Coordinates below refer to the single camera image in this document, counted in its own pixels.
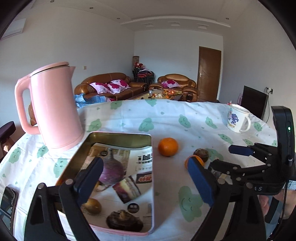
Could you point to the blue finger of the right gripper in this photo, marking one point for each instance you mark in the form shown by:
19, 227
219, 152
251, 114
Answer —
222, 167
240, 150

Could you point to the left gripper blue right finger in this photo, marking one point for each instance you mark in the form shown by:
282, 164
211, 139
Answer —
203, 180

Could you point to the dark brown taro root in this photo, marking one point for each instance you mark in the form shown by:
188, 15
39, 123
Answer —
122, 220

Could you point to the white cloud-print tablecloth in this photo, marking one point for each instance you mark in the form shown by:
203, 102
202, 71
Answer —
192, 125

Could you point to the brown leather armchair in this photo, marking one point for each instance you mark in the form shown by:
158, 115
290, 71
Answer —
178, 82

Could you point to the purple round turnip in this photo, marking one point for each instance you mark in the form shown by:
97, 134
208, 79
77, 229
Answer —
113, 170

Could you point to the printed paper leaflet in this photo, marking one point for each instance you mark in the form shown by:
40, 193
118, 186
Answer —
137, 162

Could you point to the coffee table with fruit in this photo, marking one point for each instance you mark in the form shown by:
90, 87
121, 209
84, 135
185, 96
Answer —
159, 94

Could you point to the black monitor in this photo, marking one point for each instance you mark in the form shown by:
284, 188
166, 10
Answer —
255, 101

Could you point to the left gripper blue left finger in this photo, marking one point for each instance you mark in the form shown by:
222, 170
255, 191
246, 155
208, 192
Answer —
87, 179

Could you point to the white air conditioner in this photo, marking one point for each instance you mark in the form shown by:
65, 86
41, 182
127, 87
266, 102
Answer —
15, 28

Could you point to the pink electric kettle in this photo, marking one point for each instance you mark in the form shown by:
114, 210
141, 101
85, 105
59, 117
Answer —
53, 103

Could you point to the small brown potato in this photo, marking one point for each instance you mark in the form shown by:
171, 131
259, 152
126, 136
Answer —
92, 206

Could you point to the pink flowered pillow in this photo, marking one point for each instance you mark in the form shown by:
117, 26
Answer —
170, 84
117, 86

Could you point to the dark purple stool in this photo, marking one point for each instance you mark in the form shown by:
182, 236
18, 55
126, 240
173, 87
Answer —
5, 137

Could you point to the brown wooden door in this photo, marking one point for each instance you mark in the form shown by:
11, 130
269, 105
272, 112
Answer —
208, 74

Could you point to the white printed mug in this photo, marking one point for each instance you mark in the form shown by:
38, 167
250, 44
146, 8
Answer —
238, 119

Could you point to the pink tin box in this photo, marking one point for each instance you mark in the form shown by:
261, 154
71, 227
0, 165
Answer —
65, 170

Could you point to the brown leather sofa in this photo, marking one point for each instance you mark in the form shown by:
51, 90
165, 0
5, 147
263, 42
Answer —
97, 86

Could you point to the stacked dark chairs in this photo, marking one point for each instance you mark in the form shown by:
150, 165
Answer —
142, 74

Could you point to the orange tangerine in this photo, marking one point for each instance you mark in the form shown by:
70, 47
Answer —
168, 147
194, 157

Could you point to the black smartphone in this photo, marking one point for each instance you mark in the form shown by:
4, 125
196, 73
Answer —
8, 207

